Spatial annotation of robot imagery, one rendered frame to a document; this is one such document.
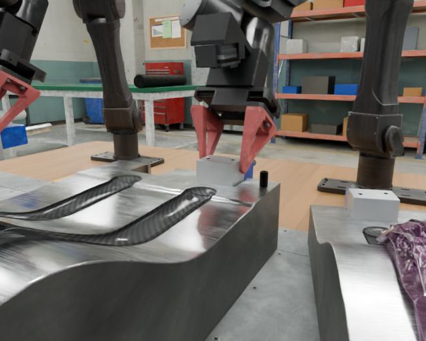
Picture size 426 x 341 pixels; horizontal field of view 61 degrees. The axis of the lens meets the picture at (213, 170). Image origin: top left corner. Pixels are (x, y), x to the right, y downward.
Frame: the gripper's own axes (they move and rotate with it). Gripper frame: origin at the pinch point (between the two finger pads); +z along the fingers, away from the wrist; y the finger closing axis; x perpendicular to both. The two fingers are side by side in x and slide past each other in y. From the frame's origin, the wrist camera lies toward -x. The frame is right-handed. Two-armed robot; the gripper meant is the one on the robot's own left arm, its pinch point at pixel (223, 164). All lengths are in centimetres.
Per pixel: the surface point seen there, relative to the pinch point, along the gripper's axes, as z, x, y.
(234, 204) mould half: 5.6, -5.5, 5.0
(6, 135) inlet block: 2.4, -11.1, -27.1
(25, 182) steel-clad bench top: 6, 10, -49
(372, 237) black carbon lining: 5.6, 2.2, 18.1
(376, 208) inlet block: 1.9, 4.7, 18.0
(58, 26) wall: -340, 380, -619
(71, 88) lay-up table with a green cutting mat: -114, 206, -299
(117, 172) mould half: 3.7, -3.1, -13.9
